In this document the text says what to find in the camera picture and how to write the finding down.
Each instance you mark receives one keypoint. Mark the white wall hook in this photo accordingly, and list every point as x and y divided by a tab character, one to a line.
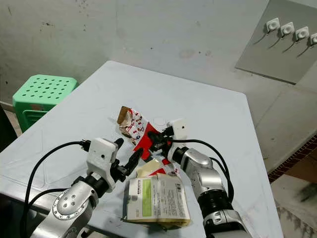
287	29
301	33
313	39
273	24

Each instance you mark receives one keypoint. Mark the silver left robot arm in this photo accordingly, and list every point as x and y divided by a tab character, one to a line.
72	208

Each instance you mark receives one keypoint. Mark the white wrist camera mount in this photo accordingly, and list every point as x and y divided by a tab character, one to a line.
102	156
179	129

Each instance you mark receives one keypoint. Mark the pale yellow packet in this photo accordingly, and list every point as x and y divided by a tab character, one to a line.
148	168

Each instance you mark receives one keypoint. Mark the white green printed packet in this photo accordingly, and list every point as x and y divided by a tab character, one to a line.
161	198

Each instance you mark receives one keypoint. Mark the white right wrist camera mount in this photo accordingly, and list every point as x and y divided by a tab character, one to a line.
179	129

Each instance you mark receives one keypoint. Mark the red white snack wrapper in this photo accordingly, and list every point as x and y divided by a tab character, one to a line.
136	126

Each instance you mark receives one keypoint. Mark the grey wall panel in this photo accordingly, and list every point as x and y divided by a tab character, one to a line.
272	54

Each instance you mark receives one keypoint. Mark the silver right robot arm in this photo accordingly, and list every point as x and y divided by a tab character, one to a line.
200	171

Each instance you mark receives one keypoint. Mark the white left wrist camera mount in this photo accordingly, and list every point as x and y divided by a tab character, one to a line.
102	156

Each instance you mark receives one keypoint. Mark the green plastic stool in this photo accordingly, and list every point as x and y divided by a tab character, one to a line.
44	91

